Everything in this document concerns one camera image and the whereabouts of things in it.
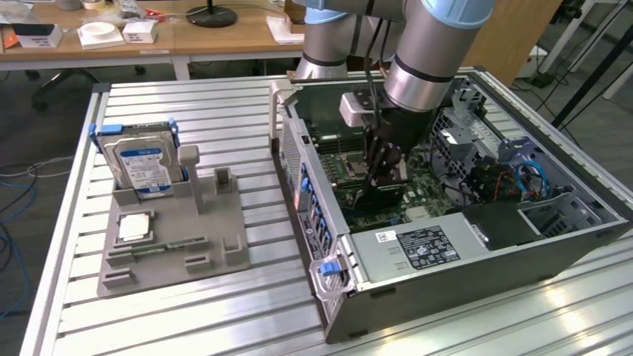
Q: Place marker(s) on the grey power supply unit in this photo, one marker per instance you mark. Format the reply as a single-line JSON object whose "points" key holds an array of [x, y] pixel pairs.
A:
{"points": [[420, 248]]}

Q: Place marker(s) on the white box with black lid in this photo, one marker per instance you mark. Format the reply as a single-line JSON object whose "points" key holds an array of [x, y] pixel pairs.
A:
{"points": [[36, 37]]}

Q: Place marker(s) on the black plastic shroud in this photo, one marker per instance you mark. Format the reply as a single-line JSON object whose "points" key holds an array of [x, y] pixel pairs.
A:
{"points": [[500, 226]]}

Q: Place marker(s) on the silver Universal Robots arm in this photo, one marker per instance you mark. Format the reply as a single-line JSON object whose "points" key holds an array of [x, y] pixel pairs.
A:
{"points": [[431, 55]]}

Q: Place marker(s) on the black chair base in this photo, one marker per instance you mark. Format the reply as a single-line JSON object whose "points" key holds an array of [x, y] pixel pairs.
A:
{"points": [[59, 85]]}

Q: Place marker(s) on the black stand pole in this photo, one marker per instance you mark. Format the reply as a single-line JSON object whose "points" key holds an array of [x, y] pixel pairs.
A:
{"points": [[593, 74]]}

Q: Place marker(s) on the CPU socket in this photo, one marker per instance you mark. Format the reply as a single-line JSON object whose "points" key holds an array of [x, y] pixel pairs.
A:
{"points": [[358, 166]]}

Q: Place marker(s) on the white paper stack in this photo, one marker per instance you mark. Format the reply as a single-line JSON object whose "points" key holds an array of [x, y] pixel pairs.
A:
{"points": [[282, 31]]}

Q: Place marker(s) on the brown cardboard box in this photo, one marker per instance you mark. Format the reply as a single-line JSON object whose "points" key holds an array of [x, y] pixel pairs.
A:
{"points": [[294, 13]]}

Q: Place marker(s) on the hard disk with blue carrier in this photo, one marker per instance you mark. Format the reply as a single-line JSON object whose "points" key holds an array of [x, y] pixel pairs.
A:
{"points": [[140, 167]]}

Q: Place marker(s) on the dark grey PC case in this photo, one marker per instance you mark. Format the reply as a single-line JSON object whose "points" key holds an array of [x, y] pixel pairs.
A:
{"points": [[446, 289]]}

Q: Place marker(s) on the grey cup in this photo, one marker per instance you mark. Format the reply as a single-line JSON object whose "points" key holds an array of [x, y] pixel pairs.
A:
{"points": [[68, 3]]}

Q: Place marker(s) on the metal drive cage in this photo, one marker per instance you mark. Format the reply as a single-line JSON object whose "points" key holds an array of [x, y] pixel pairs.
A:
{"points": [[466, 148]]}

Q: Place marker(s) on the green RAM stick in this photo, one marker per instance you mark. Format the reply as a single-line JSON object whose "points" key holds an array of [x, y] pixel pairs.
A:
{"points": [[158, 247]]}

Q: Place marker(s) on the blue case latch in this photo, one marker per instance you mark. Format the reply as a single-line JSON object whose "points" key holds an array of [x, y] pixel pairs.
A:
{"points": [[328, 267]]}

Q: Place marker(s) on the white round holder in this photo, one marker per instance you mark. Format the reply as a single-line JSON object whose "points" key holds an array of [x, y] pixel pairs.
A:
{"points": [[102, 35]]}

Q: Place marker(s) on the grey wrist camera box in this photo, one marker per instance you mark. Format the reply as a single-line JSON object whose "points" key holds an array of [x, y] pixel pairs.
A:
{"points": [[354, 109]]}

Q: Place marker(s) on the green motherboard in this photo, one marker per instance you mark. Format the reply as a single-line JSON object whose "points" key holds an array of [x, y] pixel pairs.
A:
{"points": [[426, 193]]}

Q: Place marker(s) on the grey disk bay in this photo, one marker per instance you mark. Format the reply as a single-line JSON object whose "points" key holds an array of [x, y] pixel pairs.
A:
{"points": [[559, 217]]}

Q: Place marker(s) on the grey printed parts rack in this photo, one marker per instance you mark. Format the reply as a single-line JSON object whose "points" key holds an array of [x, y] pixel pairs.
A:
{"points": [[188, 230]]}

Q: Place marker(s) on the wooden cabinet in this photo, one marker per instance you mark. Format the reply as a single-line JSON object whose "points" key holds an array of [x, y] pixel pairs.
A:
{"points": [[524, 41]]}

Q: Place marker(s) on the black round lamp base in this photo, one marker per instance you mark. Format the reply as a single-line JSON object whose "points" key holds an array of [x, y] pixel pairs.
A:
{"points": [[212, 16]]}

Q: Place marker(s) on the wooden desk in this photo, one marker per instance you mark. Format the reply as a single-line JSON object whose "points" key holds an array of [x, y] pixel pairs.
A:
{"points": [[74, 53], [232, 41]]}

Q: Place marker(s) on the white desk frame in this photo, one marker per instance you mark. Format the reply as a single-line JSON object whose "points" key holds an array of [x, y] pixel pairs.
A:
{"points": [[584, 26]]}

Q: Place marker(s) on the small white carton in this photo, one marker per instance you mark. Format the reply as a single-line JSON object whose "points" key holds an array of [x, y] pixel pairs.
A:
{"points": [[139, 32]]}

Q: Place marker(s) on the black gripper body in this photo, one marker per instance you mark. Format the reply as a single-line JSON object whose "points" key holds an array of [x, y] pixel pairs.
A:
{"points": [[400, 130]]}

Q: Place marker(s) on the silver CPU chip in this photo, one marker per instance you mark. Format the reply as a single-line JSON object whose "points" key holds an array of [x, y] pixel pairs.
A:
{"points": [[135, 227]]}

